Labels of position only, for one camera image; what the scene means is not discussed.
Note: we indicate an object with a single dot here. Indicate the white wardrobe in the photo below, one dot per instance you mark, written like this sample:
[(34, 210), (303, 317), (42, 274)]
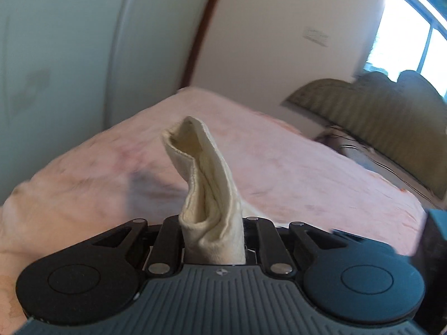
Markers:
[(70, 59)]

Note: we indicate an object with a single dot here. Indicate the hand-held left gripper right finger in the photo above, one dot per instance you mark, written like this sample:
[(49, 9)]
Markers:
[(266, 244)]

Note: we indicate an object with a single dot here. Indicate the grey striped bed sheet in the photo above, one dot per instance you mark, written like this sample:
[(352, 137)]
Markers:
[(377, 167)]

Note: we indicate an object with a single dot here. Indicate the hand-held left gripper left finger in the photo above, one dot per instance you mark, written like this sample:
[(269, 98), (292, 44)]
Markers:
[(170, 242)]

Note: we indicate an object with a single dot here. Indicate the window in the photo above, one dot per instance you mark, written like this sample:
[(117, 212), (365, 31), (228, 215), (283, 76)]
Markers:
[(401, 31)]

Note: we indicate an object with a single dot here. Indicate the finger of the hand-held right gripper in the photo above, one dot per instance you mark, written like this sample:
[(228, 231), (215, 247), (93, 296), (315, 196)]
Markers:
[(363, 239)]

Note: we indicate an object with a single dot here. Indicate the pink blanket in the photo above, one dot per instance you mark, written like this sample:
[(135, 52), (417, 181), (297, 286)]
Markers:
[(297, 167)]

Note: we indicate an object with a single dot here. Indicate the olive padded headboard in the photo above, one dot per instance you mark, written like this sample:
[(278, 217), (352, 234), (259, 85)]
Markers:
[(384, 118)]

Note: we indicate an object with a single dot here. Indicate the cream white blanket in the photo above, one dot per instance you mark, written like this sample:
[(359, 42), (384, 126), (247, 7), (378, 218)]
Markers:
[(213, 195)]

